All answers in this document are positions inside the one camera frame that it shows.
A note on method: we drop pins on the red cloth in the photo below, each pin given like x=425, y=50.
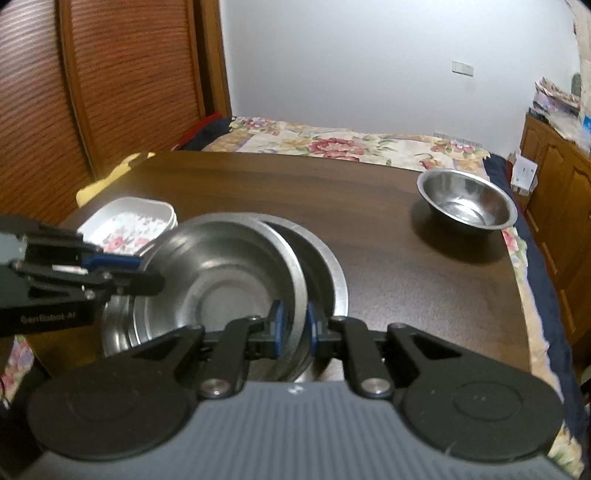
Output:
x=198, y=127

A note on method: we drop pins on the white wall switch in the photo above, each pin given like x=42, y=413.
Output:
x=463, y=68

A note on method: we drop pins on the pile of papers and bags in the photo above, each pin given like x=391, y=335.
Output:
x=558, y=108

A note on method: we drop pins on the wooden cabinet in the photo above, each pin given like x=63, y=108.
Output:
x=563, y=207

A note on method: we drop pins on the small steel bowl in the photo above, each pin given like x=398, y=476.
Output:
x=466, y=203

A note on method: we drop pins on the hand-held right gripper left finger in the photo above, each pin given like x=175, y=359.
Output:
x=277, y=332

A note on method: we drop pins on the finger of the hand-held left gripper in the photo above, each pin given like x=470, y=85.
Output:
x=117, y=262
x=138, y=282

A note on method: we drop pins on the wall socket strip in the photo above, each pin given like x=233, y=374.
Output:
x=457, y=138

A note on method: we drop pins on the floral blanket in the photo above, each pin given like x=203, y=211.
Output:
x=323, y=143

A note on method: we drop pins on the large steel bowl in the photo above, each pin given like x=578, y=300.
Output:
x=323, y=272
x=217, y=272

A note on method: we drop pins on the yellow cloth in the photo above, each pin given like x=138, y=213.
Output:
x=106, y=180

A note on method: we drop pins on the small white box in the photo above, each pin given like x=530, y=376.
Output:
x=524, y=174

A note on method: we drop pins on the wooden louvered wardrobe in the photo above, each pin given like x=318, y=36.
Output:
x=92, y=92

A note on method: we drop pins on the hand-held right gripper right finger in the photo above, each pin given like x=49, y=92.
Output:
x=312, y=332

